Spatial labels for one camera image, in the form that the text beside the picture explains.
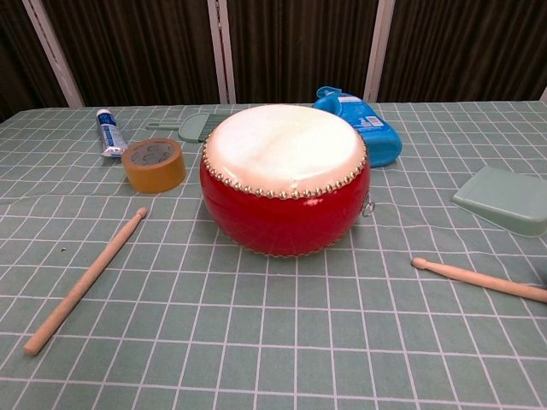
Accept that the dark folding screen white frame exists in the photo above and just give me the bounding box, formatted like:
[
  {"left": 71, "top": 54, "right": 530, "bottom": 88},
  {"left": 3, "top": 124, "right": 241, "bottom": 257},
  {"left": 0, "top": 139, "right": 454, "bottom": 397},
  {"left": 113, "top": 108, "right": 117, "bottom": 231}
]
[{"left": 0, "top": 0, "right": 547, "bottom": 123}]

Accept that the red drum white skin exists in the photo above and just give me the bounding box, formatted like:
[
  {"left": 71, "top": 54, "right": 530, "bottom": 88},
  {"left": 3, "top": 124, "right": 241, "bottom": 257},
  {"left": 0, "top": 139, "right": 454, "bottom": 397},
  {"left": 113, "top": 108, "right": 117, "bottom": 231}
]
[{"left": 199, "top": 103, "right": 377, "bottom": 259}]

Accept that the green plastic hand brush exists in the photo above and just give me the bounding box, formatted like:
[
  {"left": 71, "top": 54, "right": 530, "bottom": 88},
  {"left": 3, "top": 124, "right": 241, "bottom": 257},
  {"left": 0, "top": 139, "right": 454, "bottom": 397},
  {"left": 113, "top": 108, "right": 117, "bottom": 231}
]
[{"left": 145, "top": 111, "right": 219, "bottom": 144}]

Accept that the blue detergent pump bottle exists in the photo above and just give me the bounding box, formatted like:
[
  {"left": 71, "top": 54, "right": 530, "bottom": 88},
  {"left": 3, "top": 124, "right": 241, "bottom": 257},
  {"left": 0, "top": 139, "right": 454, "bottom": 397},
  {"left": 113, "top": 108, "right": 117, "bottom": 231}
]
[{"left": 313, "top": 85, "right": 403, "bottom": 168}]

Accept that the white blue toothpaste tube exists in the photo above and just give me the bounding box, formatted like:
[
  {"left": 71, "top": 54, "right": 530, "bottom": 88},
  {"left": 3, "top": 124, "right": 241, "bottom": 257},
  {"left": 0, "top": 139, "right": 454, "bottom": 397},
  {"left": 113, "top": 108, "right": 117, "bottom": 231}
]
[{"left": 95, "top": 108, "right": 126, "bottom": 160}]

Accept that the brown packing tape roll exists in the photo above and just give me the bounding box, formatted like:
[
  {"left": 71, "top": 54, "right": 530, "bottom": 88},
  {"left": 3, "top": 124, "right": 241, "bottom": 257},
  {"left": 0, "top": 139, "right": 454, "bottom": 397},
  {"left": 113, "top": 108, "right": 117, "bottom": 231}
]
[{"left": 121, "top": 138, "right": 187, "bottom": 194}]

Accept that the green grid cutting mat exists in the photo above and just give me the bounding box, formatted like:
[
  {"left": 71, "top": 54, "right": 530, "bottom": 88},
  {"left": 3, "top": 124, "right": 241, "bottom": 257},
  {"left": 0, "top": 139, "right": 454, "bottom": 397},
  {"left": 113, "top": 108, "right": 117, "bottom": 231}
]
[{"left": 0, "top": 100, "right": 547, "bottom": 410}]

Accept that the wooden drumstick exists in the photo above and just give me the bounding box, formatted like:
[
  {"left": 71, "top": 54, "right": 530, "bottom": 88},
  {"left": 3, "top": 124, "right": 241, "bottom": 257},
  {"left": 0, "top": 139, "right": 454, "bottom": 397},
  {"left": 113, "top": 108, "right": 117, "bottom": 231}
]
[
  {"left": 410, "top": 256, "right": 547, "bottom": 305},
  {"left": 23, "top": 207, "right": 148, "bottom": 356}
]

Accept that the pale green plastic box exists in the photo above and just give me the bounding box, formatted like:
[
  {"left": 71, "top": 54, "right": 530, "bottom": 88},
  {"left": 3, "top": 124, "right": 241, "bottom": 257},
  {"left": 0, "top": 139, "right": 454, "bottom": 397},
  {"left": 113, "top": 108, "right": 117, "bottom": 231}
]
[{"left": 451, "top": 165, "right": 547, "bottom": 238}]

